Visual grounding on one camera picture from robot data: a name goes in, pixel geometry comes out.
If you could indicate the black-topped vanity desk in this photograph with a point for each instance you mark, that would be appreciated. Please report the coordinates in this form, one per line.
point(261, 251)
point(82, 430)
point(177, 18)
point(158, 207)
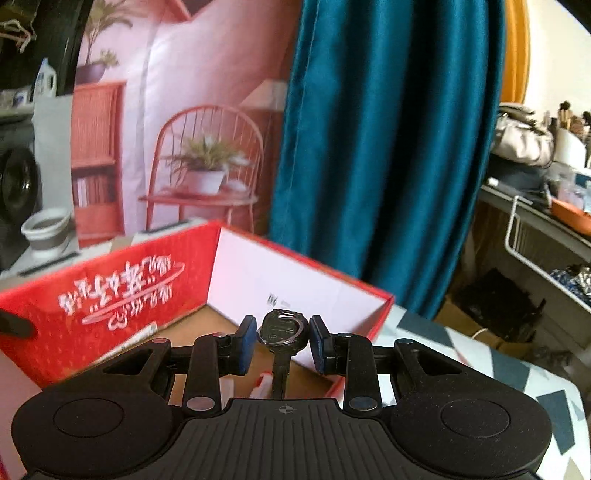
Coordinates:
point(545, 224)

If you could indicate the blue curtain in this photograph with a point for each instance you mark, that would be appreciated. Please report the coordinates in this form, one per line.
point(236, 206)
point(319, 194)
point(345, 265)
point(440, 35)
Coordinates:
point(392, 138)

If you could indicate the black bag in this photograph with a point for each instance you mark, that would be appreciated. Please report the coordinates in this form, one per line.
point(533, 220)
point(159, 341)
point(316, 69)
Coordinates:
point(512, 173)

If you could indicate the red cardboard box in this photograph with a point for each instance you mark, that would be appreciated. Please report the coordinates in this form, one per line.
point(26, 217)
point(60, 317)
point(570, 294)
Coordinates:
point(138, 286)

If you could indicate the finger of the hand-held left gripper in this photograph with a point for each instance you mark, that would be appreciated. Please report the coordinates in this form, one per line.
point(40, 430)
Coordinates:
point(16, 325)

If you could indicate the orange bowl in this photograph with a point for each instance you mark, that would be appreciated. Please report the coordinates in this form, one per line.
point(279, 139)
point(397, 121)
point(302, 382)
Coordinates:
point(572, 214)

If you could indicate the white red small packet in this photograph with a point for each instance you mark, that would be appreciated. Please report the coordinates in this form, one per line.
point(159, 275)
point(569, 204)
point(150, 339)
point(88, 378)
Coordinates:
point(262, 385)

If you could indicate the printed room backdrop cloth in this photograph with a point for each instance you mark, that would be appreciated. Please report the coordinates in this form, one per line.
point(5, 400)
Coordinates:
point(184, 69)

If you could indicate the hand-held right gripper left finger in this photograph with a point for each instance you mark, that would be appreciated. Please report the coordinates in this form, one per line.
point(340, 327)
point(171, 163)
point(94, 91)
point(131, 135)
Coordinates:
point(247, 344)

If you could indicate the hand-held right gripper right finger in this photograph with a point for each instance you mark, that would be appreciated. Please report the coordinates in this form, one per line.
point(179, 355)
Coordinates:
point(316, 344)

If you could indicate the white grey bucket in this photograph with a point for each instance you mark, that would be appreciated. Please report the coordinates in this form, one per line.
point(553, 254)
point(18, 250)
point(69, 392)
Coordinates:
point(46, 235)

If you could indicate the white detergent bottle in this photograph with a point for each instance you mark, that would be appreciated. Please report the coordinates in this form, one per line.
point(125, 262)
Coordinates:
point(45, 81)

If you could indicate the brown cardboard box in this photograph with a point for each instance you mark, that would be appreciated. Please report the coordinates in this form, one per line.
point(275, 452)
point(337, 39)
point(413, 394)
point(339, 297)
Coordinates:
point(457, 318)

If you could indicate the yellow curtain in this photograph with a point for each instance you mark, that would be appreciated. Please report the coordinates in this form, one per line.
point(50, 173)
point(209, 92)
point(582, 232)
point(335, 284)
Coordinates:
point(515, 55)

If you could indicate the blue white patterned cloth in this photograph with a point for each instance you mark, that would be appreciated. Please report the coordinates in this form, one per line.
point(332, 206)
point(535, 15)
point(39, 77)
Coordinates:
point(572, 281)

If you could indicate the washing machine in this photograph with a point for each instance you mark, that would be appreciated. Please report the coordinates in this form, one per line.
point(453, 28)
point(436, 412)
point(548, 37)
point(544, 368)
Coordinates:
point(18, 180)

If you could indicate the black bundle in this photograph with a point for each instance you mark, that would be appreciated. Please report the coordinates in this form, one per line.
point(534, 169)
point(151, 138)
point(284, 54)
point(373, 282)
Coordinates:
point(498, 304)

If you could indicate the white brush holder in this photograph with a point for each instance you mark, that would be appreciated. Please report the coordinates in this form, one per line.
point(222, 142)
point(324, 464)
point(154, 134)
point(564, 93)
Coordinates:
point(570, 145)

